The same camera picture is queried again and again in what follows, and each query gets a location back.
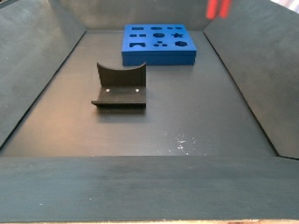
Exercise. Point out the red three prong object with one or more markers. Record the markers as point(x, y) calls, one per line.
point(218, 8)

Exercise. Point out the blue shape sorting board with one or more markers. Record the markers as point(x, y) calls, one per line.
point(158, 45)

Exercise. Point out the black curved holder stand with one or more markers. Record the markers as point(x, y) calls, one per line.
point(121, 87)

